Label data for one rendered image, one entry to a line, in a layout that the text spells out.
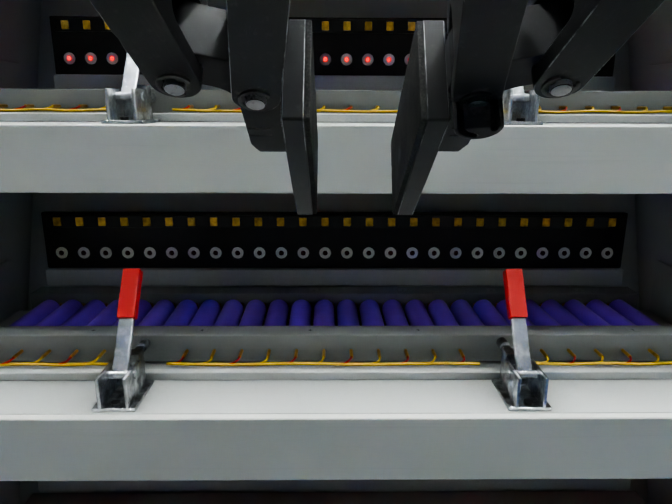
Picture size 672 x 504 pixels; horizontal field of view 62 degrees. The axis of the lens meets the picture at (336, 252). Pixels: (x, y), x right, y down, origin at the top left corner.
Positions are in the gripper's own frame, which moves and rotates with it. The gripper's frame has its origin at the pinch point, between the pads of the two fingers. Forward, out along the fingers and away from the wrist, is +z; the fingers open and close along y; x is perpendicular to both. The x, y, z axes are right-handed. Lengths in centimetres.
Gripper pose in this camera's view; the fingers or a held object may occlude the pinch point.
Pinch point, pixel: (358, 135)
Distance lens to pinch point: 18.2
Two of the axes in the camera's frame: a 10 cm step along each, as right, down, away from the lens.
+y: 10.0, 0.0, 0.1
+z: -0.1, 2.8, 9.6
